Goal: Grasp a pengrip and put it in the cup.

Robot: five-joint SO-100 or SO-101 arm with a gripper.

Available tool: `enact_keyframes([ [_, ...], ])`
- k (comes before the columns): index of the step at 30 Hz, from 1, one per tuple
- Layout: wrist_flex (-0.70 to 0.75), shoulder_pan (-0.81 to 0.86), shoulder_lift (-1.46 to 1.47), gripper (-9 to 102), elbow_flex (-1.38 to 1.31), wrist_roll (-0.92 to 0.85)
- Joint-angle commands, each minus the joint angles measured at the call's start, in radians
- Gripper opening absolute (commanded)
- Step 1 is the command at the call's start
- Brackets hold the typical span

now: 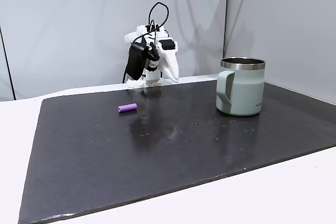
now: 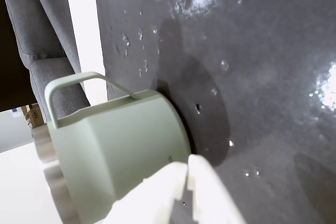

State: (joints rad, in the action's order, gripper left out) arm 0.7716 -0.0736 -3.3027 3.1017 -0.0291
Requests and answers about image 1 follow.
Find purple ribbed pen grip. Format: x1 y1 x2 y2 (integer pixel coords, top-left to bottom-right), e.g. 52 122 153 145
118 102 138 114

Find pale green steel mug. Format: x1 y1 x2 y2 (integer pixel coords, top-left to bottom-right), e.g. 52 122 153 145
216 57 266 117

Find black table mat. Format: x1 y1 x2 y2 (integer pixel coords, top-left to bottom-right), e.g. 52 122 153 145
17 79 336 224

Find black cable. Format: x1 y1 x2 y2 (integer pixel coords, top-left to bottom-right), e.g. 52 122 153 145
148 2 170 33
121 65 129 84

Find black camera box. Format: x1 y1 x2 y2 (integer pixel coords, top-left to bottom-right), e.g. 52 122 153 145
126 41 148 81

